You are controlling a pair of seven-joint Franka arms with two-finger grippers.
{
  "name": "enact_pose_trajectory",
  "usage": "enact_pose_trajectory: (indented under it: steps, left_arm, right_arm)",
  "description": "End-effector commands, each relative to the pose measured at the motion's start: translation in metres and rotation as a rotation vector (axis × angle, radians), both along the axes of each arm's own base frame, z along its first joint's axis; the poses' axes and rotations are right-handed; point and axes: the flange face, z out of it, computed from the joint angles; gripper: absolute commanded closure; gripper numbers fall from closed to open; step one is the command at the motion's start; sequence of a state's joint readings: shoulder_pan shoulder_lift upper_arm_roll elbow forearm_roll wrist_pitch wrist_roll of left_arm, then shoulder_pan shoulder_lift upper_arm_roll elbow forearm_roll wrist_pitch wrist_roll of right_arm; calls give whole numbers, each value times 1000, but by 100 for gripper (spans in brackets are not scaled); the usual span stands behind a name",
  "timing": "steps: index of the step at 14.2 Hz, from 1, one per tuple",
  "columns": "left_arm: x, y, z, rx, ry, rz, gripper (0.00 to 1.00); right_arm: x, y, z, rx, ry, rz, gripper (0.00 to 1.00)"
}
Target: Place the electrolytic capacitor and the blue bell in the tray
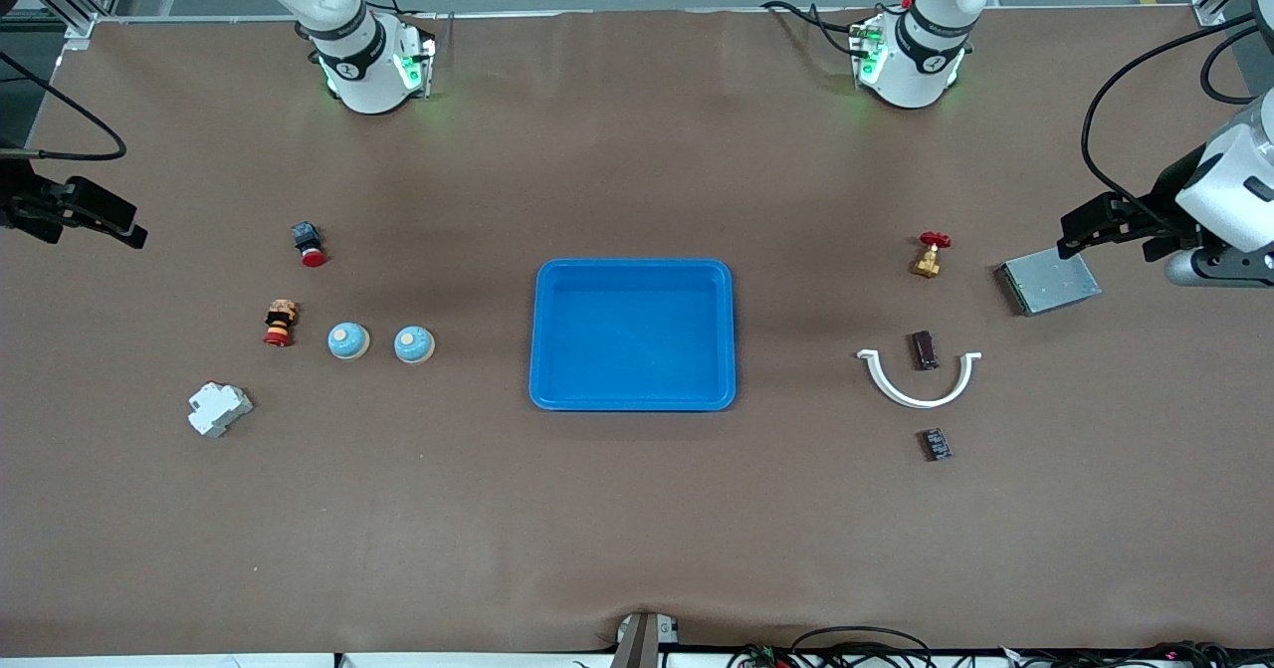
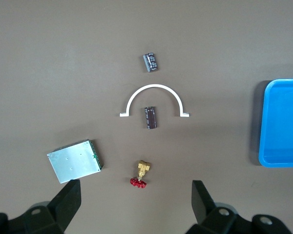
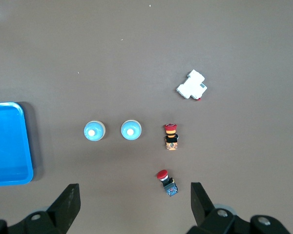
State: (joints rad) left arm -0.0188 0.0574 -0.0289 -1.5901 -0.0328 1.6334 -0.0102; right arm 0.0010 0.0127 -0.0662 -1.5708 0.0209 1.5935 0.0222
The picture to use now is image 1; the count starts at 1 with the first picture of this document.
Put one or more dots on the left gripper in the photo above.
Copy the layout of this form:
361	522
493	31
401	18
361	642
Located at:
1167	193

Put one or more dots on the blue bell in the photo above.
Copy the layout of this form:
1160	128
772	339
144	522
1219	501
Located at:
349	340
414	344

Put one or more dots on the blue plastic tray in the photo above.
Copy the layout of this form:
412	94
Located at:
632	339

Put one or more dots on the grey metal box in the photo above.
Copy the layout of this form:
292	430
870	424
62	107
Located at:
1050	282

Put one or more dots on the red yellow stacked button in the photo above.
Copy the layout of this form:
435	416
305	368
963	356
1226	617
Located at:
281	325

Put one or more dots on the red emergency push button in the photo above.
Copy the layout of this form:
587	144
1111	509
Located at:
310	245

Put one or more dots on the white circuit breaker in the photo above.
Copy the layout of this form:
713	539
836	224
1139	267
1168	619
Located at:
219	409

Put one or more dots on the white curved plastic clip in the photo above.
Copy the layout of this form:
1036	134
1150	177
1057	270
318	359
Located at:
911	397

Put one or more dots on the brown table mat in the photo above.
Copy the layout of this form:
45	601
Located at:
637	519

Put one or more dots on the metal bracket at table edge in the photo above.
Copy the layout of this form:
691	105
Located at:
645	640

